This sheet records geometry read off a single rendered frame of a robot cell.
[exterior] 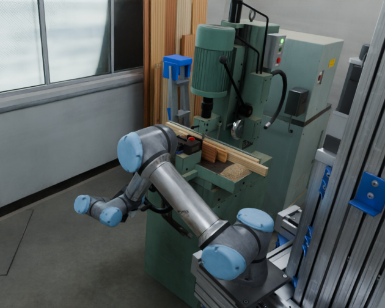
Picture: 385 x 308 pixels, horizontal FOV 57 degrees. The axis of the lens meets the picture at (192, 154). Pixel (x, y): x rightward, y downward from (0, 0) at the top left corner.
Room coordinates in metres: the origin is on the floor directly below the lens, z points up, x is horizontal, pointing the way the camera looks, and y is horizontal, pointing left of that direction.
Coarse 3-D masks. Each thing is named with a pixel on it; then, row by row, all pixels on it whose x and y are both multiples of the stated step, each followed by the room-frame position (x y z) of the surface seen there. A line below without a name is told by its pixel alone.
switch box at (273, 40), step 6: (270, 36) 1.83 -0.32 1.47; (276, 36) 1.81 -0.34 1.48; (282, 36) 1.85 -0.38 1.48; (270, 42) 1.82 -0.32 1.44; (276, 42) 1.81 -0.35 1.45; (282, 42) 1.86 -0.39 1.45; (270, 48) 1.82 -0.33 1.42; (276, 48) 1.81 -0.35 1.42; (282, 48) 1.87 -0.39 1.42; (270, 54) 1.82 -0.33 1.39; (276, 54) 1.82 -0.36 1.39; (282, 54) 1.88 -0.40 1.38; (264, 60) 1.83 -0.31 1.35; (270, 60) 1.81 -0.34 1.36; (276, 60) 1.83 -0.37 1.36; (264, 66) 1.83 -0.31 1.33; (270, 66) 1.81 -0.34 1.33; (276, 66) 1.84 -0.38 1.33
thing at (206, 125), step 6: (216, 114) 1.76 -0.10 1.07; (198, 120) 1.66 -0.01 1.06; (204, 120) 1.65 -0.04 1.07; (210, 120) 1.67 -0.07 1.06; (216, 120) 1.71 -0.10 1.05; (204, 126) 1.64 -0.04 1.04; (210, 126) 1.68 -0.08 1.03; (216, 126) 1.72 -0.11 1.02; (198, 132) 1.66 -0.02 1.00; (204, 132) 1.64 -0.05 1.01
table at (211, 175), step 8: (200, 160) 1.55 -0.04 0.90; (216, 160) 1.57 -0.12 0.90; (200, 168) 1.49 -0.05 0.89; (208, 168) 1.48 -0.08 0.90; (216, 168) 1.48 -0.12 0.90; (224, 168) 1.49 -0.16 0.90; (184, 176) 1.43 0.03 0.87; (192, 176) 1.47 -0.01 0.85; (200, 176) 1.48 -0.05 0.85; (208, 176) 1.46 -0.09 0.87; (216, 176) 1.43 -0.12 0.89; (248, 176) 1.46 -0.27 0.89; (256, 176) 1.52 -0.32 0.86; (216, 184) 1.43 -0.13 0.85; (224, 184) 1.40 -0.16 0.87; (232, 184) 1.38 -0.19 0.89; (240, 184) 1.41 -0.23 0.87; (248, 184) 1.47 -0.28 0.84; (232, 192) 1.37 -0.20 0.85
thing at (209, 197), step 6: (258, 156) 1.87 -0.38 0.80; (264, 156) 1.88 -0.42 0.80; (270, 156) 1.89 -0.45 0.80; (264, 162) 1.81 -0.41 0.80; (270, 162) 1.87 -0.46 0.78; (270, 168) 1.88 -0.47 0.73; (258, 174) 1.77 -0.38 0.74; (192, 186) 1.51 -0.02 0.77; (198, 186) 1.49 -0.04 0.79; (198, 192) 1.49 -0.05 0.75; (204, 192) 1.46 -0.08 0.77; (210, 192) 1.44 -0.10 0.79; (216, 192) 1.45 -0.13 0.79; (222, 192) 1.49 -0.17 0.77; (228, 192) 1.53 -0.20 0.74; (204, 198) 1.46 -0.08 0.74; (210, 198) 1.44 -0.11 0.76; (216, 198) 1.45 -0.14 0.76; (222, 198) 1.50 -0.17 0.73; (210, 204) 1.44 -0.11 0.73; (216, 204) 1.46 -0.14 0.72
